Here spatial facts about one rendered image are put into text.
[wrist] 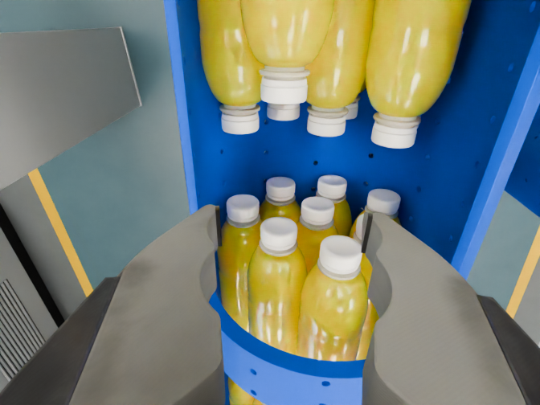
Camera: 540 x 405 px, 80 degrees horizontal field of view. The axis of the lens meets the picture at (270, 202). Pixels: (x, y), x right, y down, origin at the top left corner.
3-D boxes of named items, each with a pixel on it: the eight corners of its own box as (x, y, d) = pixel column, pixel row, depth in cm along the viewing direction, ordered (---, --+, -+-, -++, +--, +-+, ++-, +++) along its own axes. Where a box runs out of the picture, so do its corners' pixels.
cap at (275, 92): (277, 75, 29) (277, 96, 30) (251, 81, 26) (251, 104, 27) (316, 80, 27) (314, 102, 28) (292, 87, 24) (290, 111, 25)
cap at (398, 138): (370, 119, 32) (366, 137, 33) (378, 131, 28) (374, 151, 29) (410, 120, 32) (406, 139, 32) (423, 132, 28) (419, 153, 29)
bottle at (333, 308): (354, 408, 37) (385, 285, 28) (292, 402, 37) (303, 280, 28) (346, 353, 43) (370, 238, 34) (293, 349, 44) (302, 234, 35)
